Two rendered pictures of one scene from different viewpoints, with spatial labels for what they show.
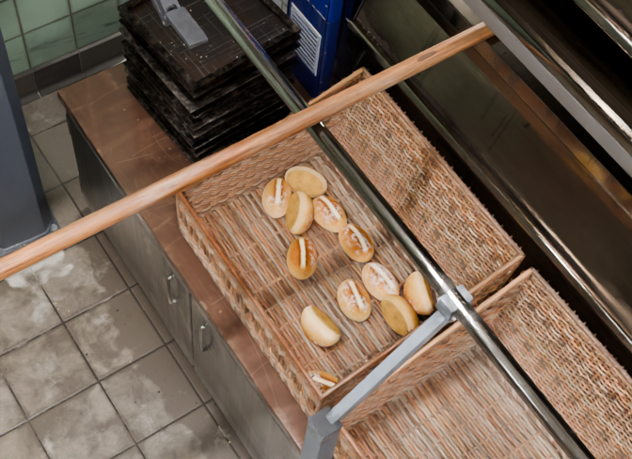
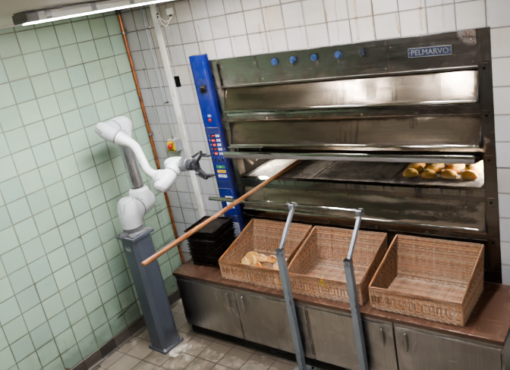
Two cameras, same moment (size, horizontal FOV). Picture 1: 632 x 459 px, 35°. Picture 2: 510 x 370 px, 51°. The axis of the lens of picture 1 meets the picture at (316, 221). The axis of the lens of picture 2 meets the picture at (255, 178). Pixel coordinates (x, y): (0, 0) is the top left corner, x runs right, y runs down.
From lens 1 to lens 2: 2.48 m
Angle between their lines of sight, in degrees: 41
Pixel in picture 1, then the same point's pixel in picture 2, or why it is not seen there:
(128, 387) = (227, 360)
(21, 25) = not seen: hidden behind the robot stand
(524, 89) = (288, 182)
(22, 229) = (171, 337)
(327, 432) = (281, 249)
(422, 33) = (261, 195)
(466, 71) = (275, 194)
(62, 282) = (190, 349)
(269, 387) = (266, 290)
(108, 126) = (190, 271)
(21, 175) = (168, 308)
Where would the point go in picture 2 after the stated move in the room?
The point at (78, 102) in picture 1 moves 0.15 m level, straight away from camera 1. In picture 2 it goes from (179, 271) to (171, 265)
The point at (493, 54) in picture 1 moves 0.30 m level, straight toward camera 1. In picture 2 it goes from (278, 180) to (279, 195)
